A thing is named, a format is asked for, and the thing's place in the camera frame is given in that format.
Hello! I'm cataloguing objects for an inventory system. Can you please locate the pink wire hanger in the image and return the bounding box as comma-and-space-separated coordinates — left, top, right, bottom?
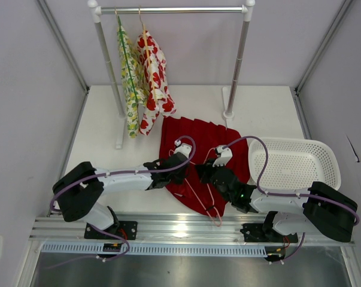
166, 148, 226, 227

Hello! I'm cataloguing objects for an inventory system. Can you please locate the red skirt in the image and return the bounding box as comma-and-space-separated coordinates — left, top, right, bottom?
159, 116, 249, 218

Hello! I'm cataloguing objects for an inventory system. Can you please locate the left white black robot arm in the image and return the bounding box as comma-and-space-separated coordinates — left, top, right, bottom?
50, 152, 190, 239

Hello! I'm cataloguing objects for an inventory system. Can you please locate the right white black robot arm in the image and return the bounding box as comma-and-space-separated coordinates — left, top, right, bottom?
195, 161, 359, 243

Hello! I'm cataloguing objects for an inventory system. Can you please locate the wooden hanger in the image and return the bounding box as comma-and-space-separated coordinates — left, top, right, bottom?
138, 7, 157, 103

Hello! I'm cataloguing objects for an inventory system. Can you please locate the green hanger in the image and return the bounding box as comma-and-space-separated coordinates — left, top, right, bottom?
117, 16, 138, 103

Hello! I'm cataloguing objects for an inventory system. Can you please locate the white perforated laundry basket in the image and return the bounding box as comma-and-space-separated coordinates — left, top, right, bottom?
248, 138, 341, 190

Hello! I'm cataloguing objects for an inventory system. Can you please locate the red poppy floral garment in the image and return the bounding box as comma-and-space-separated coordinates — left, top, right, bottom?
136, 30, 176, 135

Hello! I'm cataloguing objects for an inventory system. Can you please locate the yellow lemon floral garment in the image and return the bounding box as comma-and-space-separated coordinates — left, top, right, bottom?
117, 16, 147, 138

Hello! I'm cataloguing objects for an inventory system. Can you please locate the white clothes rack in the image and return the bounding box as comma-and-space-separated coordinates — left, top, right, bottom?
87, 1, 254, 150

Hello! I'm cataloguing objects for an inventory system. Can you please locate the aluminium table edge rail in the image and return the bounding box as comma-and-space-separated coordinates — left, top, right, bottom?
29, 212, 356, 246

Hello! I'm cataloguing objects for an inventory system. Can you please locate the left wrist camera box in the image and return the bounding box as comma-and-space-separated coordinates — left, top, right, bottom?
174, 143, 192, 158

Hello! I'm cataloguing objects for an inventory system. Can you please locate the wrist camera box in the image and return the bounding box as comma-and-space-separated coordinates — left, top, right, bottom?
174, 143, 192, 158
213, 145, 233, 167

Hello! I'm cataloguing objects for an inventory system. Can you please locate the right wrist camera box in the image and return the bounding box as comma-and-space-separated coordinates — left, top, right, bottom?
213, 145, 233, 167

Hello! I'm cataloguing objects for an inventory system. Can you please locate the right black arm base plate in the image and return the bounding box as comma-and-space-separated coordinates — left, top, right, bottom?
240, 222, 298, 243

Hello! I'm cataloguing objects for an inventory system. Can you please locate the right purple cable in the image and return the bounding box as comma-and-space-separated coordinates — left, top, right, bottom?
222, 136, 360, 265

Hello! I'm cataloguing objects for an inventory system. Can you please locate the purple cable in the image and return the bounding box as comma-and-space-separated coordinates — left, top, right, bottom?
50, 136, 196, 267
222, 136, 360, 265

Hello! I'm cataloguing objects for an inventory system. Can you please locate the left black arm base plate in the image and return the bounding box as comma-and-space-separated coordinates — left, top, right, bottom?
84, 221, 138, 240

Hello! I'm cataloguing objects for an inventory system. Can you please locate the white slotted cable duct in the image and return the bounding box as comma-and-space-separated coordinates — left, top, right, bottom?
41, 242, 267, 258

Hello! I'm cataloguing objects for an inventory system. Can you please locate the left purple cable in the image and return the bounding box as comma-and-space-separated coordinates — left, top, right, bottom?
50, 136, 196, 267

